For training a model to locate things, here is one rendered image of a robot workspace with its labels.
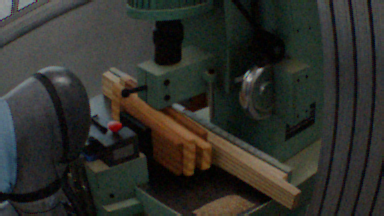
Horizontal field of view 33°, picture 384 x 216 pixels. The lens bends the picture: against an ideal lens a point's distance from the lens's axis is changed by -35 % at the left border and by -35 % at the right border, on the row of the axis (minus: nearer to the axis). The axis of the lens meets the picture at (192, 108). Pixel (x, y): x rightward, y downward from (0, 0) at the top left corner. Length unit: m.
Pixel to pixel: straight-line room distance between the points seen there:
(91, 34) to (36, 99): 2.31
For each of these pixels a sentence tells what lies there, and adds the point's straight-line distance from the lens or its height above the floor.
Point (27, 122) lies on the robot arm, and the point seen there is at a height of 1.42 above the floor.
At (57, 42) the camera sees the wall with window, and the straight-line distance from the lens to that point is 3.09.
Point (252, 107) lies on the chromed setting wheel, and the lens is 1.77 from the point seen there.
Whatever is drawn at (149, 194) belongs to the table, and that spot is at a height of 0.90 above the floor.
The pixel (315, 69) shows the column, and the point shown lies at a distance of 1.95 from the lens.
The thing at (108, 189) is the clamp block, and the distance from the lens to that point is 1.68.
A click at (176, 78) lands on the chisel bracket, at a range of 1.77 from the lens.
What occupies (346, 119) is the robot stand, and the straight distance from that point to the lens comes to 0.76.
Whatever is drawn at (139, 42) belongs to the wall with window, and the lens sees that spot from 3.37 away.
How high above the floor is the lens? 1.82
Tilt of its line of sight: 28 degrees down
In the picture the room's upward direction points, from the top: 1 degrees counter-clockwise
